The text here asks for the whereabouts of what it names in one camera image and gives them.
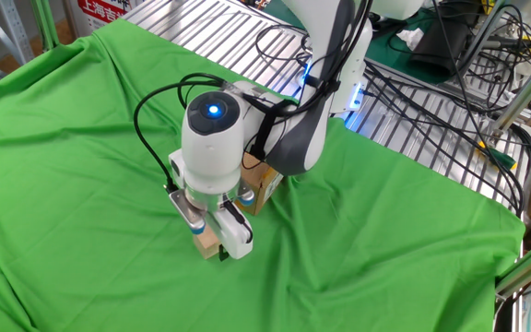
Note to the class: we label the open brown cardboard box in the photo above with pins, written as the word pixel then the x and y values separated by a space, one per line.
pixel 258 184

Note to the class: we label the crumpled white paper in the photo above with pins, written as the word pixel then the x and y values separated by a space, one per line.
pixel 410 38

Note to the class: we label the red white printed sign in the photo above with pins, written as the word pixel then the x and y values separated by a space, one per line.
pixel 104 11

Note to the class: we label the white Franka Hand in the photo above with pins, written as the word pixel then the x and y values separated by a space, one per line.
pixel 235 240

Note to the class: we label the black box device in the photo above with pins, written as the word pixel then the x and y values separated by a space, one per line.
pixel 438 46

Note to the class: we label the green cloth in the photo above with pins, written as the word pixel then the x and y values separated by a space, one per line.
pixel 109 276

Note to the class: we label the white Franka Panda arm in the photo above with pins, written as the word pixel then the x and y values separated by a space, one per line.
pixel 210 152

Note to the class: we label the light wooden cube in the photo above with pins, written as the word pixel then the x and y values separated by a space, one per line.
pixel 205 246

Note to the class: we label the green frame post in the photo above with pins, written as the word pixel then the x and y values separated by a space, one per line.
pixel 46 23

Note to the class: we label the aluminium profile bar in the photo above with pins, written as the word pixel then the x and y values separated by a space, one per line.
pixel 530 265
pixel 523 94

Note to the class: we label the grey metal bar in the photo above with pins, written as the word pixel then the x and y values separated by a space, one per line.
pixel 482 41

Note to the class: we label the silver wrist camera blue cap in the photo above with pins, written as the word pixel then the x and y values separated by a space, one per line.
pixel 187 212

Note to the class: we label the silver wrist bracket blue cap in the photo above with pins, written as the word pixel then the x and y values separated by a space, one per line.
pixel 247 196

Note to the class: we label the grey slotted steel angle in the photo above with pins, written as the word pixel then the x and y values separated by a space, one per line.
pixel 12 23

